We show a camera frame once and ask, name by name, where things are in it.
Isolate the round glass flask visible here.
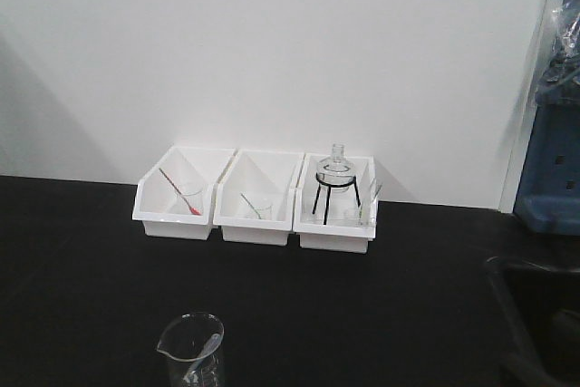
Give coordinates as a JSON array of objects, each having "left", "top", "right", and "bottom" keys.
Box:
[{"left": 316, "top": 143, "right": 355, "bottom": 192}]

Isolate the small beaker in middle bin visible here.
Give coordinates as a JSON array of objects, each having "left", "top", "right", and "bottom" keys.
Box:
[{"left": 247, "top": 198, "right": 273, "bottom": 220}]

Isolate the small beaker in bin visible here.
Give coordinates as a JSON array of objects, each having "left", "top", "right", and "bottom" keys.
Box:
[
  {"left": 178, "top": 182, "right": 204, "bottom": 216},
  {"left": 247, "top": 198, "right": 273, "bottom": 220}
]

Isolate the middle white plastic bin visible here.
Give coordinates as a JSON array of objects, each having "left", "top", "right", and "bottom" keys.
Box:
[{"left": 213, "top": 150, "right": 305, "bottom": 247}]

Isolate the white plastic bin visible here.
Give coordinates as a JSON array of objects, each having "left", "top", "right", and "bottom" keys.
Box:
[
  {"left": 132, "top": 145, "right": 236, "bottom": 240},
  {"left": 293, "top": 153, "right": 379, "bottom": 254},
  {"left": 213, "top": 150, "right": 305, "bottom": 247}
]

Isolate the green tipped pipette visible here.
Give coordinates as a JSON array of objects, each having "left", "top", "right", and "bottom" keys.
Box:
[{"left": 240, "top": 192, "right": 266, "bottom": 219}]

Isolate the right white plastic bin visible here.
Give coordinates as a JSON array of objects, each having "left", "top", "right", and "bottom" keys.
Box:
[{"left": 293, "top": 153, "right": 379, "bottom": 254}]

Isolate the clear pipette in right bin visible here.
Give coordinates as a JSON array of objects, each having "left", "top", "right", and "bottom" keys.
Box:
[{"left": 358, "top": 179, "right": 382, "bottom": 227}]

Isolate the small beaker in left bin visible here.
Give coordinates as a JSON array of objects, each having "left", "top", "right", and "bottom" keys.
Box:
[{"left": 178, "top": 182, "right": 204, "bottom": 216}]

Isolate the red tipped pipette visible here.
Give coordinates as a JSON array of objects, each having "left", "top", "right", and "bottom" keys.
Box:
[{"left": 159, "top": 168, "right": 202, "bottom": 216}]

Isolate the left white plastic bin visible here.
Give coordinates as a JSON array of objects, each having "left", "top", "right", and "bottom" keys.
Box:
[{"left": 132, "top": 145, "right": 236, "bottom": 240}]

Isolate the clear glass beaker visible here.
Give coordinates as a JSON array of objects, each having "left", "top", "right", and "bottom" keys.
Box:
[{"left": 156, "top": 312, "right": 226, "bottom": 386}]

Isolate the blue grey drying rack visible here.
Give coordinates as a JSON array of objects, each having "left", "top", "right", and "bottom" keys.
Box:
[{"left": 514, "top": 92, "right": 579, "bottom": 236}]

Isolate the black lab sink basin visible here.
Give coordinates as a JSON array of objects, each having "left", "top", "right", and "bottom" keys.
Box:
[{"left": 485, "top": 256, "right": 579, "bottom": 386}]

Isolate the clear plastic cover sheet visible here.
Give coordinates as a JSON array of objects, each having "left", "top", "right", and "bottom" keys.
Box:
[{"left": 535, "top": 0, "right": 579, "bottom": 106}]

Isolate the black wire tripod stand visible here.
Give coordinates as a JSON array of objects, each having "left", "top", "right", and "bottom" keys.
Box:
[{"left": 312, "top": 172, "right": 362, "bottom": 225}]

